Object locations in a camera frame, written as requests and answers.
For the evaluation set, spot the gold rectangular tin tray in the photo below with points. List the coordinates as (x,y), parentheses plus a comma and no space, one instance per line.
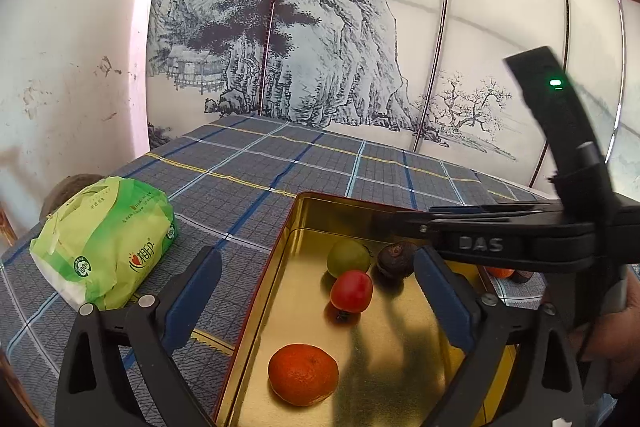
(395,362)

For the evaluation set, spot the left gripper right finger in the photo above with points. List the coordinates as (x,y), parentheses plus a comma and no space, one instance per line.
(543,387)

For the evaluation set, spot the orange mandarin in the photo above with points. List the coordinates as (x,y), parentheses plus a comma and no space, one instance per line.
(499,273)
(302,375)

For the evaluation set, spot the blue plaid tablecloth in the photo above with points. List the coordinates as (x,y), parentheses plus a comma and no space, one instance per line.
(232,183)

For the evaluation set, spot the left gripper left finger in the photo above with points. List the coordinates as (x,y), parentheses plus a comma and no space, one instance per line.
(93,387)

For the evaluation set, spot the small dark mangosteen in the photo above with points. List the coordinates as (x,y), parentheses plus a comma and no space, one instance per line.
(520,277)

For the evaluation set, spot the green tissue pack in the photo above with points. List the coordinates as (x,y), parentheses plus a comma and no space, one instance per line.
(99,245)

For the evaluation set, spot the landscape painted folding screen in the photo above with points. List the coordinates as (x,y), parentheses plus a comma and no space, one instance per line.
(425,76)

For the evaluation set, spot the red tomato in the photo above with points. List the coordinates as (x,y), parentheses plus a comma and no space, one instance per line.
(352,291)

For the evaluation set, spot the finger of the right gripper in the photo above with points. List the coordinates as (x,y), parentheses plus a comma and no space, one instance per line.
(509,235)

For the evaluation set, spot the right hand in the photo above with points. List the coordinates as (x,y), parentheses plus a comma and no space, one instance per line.
(615,338)

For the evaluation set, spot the dark purple passion fruit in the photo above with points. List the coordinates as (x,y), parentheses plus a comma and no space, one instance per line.
(396,261)

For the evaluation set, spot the brown round stool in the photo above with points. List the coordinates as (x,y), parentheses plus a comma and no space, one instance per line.
(64,190)

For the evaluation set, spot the green round fruit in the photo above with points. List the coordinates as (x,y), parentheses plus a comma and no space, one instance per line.
(346,255)

